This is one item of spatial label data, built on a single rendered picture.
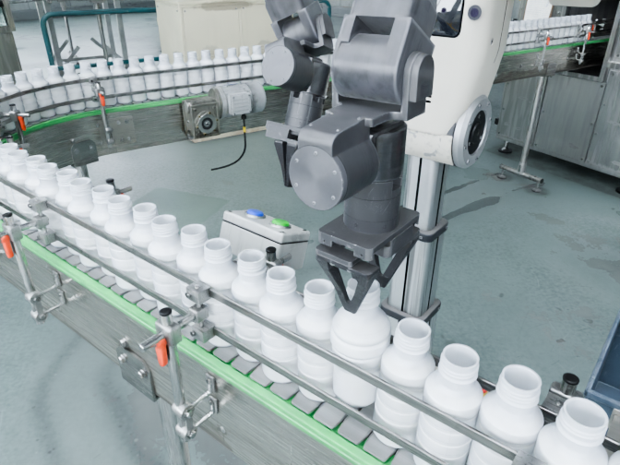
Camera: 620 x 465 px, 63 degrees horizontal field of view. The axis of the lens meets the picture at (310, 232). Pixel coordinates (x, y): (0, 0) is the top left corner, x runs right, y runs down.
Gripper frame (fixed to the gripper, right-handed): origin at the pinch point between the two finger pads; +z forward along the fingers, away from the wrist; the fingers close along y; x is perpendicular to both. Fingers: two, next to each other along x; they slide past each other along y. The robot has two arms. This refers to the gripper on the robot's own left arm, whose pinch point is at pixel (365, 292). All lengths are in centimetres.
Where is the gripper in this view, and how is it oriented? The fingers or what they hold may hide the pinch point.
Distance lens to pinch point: 58.6
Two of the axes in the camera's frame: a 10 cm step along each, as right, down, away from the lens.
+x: -7.8, -3.0, 5.4
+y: 6.2, -3.8, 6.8
